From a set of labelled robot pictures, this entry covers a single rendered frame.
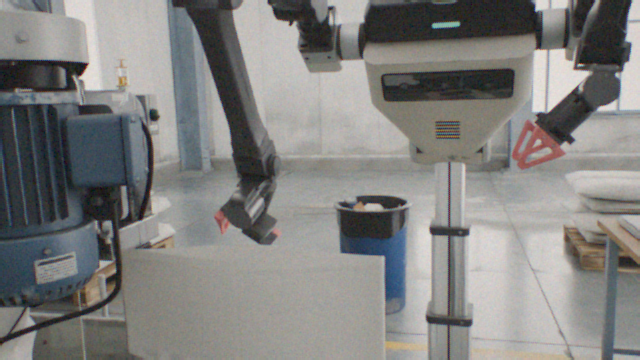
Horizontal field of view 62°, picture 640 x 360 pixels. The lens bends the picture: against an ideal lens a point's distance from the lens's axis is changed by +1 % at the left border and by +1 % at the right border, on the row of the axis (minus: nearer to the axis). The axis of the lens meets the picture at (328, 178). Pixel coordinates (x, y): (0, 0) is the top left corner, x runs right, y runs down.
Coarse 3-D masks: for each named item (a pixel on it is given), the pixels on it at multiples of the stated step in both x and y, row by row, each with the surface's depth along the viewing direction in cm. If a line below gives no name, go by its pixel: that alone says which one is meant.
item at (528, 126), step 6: (528, 120) 104; (528, 126) 104; (534, 126) 104; (522, 132) 104; (558, 132) 98; (522, 138) 105; (558, 138) 98; (516, 144) 105; (540, 144) 105; (558, 144) 99; (516, 150) 105; (534, 150) 105; (516, 156) 105
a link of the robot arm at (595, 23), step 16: (608, 0) 83; (624, 0) 82; (592, 16) 88; (608, 16) 85; (624, 16) 85; (592, 32) 89; (608, 32) 88; (624, 32) 87; (592, 48) 92; (608, 48) 92; (624, 48) 90; (608, 64) 93
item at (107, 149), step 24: (72, 120) 62; (96, 120) 62; (120, 120) 63; (72, 144) 62; (96, 144) 63; (120, 144) 63; (72, 168) 62; (96, 168) 63; (120, 168) 64; (144, 168) 72
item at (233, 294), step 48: (144, 288) 98; (192, 288) 92; (240, 288) 89; (288, 288) 89; (336, 288) 90; (384, 288) 90; (144, 336) 99; (192, 336) 94; (240, 336) 91; (288, 336) 90; (336, 336) 91; (384, 336) 91
